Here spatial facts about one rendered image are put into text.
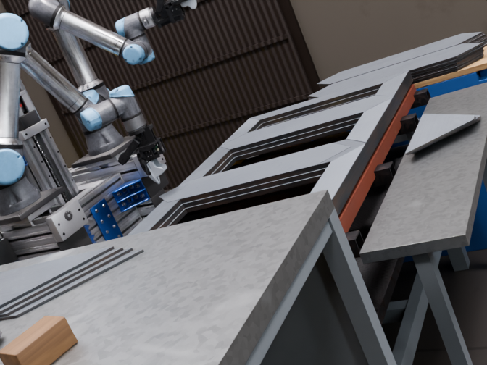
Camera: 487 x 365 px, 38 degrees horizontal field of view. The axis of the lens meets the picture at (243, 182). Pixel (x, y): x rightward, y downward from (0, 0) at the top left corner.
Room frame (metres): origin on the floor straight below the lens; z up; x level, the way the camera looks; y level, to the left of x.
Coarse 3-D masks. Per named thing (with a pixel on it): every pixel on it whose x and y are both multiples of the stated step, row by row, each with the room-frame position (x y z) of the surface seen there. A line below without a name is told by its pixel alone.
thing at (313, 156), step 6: (312, 150) 2.21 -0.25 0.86; (318, 150) 2.19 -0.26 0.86; (324, 150) 2.16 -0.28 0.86; (306, 156) 2.17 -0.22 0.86; (312, 156) 2.14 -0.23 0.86; (318, 156) 2.12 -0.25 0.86; (300, 162) 2.14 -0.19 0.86; (306, 162) 2.11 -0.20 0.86; (312, 162) 2.09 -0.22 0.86; (300, 168) 2.08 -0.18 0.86
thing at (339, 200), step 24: (408, 72) 2.71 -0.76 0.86; (360, 96) 2.74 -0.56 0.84; (264, 120) 2.97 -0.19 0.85; (288, 120) 2.90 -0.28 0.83; (336, 120) 2.46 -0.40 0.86; (384, 120) 2.27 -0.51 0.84; (264, 144) 2.61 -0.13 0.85; (288, 144) 2.55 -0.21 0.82; (360, 144) 2.06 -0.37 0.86; (216, 168) 2.56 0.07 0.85; (312, 168) 2.06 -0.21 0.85; (360, 168) 1.95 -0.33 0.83; (216, 192) 2.23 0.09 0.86; (240, 192) 2.18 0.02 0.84; (264, 192) 2.13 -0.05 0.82; (168, 216) 2.22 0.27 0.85
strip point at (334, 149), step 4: (332, 144) 2.18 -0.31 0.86; (336, 144) 2.17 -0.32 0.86; (340, 144) 2.15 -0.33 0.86; (328, 148) 2.16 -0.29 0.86; (332, 148) 2.14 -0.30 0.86; (336, 148) 2.12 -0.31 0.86; (340, 148) 2.10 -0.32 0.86; (344, 148) 2.09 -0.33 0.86; (328, 152) 2.12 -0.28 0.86; (332, 152) 2.10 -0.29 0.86; (336, 152) 2.08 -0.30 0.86; (340, 152) 2.07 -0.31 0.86; (324, 156) 2.09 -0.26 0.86; (328, 156) 2.08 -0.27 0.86; (332, 156) 2.06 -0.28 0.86; (320, 160) 2.07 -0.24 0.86; (324, 160) 2.06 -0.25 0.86
